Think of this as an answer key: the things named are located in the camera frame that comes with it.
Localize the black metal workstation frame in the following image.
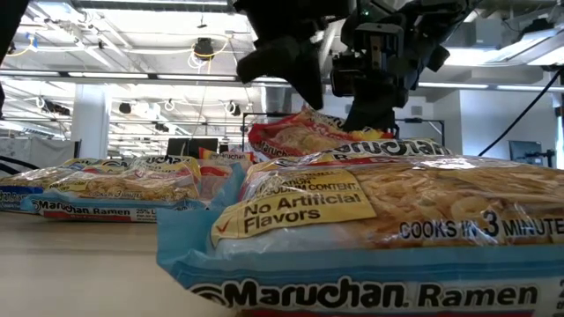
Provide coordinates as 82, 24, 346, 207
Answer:
396, 117, 446, 146

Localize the black cable loop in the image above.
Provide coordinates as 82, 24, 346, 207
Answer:
0, 153, 41, 176

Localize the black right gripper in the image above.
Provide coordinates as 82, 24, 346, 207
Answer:
233, 0, 415, 132

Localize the long ceiling light strip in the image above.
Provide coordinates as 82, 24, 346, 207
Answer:
0, 69, 564, 93

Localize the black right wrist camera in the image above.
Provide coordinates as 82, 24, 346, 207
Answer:
330, 55, 367, 98

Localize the clear plastic bin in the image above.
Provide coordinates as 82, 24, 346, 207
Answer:
196, 158, 248, 203

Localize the red Maruchan ramen packet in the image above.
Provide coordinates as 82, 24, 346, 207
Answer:
246, 107, 400, 160
197, 146, 256, 202

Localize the white square column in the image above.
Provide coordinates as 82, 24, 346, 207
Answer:
71, 83, 111, 160

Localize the black ceiling-mounted device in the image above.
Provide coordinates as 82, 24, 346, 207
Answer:
192, 37, 215, 62

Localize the grey partition curtain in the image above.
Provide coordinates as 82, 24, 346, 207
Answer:
0, 136, 77, 171

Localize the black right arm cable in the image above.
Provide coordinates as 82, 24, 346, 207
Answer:
478, 68, 564, 159

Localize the large silver spiral duct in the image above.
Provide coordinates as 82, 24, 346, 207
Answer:
262, 83, 295, 116

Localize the yellow ceiling cable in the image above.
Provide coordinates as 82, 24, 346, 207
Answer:
191, 35, 231, 61

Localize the wall-side computer monitor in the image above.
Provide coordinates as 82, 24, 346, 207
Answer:
508, 140, 544, 167

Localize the grey rectangular air duct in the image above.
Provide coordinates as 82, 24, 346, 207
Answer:
449, 17, 504, 49

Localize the light blue Maruchan ramen packet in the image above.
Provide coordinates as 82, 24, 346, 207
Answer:
156, 138, 564, 317
21, 154, 211, 224

